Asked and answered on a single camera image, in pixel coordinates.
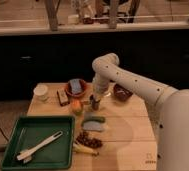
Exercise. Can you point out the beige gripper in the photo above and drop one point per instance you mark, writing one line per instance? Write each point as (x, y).
(97, 96)

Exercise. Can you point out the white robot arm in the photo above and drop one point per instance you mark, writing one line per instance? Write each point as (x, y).
(172, 104)

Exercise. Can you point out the small metal cup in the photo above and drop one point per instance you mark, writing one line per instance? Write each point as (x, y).
(94, 103)

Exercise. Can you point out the white plastic cup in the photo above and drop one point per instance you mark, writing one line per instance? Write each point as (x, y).
(41, 92)

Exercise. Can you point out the orange bowl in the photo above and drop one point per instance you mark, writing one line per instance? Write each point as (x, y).
(68, 89)

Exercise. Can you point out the green cucumber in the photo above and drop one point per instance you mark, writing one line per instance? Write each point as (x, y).
(99, 119)

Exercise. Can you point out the dark red bowl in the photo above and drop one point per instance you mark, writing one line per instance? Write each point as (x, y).
(121, 93)

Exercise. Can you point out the orange green mango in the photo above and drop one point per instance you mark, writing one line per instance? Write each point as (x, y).
(76, 106)

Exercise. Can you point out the blue sponge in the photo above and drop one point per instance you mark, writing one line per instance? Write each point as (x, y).
(75, 86)

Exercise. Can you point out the grey blue cloth piece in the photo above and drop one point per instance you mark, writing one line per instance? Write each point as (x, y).
(93, 126)

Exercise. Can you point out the brown wooden block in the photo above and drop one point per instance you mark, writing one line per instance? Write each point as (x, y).
(62, 96)

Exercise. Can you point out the red grape bunch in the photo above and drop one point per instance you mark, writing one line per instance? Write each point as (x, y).
(84, 139)

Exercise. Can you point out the yellow banana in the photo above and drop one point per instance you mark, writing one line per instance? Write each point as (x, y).
(83, 149)

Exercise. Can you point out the green plastic tray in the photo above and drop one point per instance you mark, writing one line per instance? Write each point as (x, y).
(32, 130)

